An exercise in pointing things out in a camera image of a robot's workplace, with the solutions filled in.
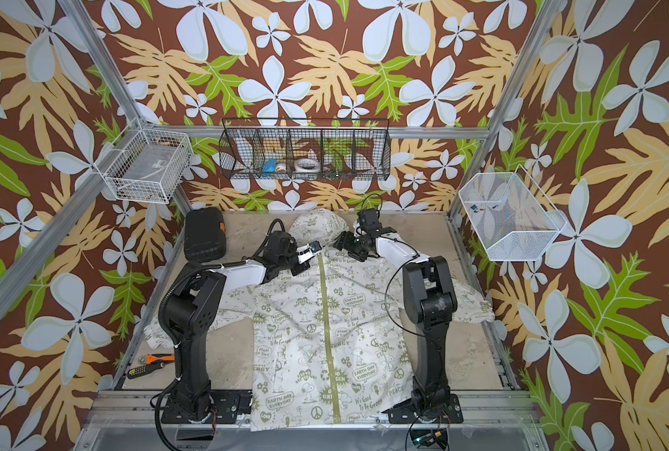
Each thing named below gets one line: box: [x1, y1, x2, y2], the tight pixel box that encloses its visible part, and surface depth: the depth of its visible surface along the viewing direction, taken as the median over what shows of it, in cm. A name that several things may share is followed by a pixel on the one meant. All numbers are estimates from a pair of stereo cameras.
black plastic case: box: [184, 206, 227, 264], surface depth 106 cm
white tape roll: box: [295, 157, 321, 173], surface depth 100 cm
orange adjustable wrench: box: [138, 354, 175, 365], surface depth 84 cm
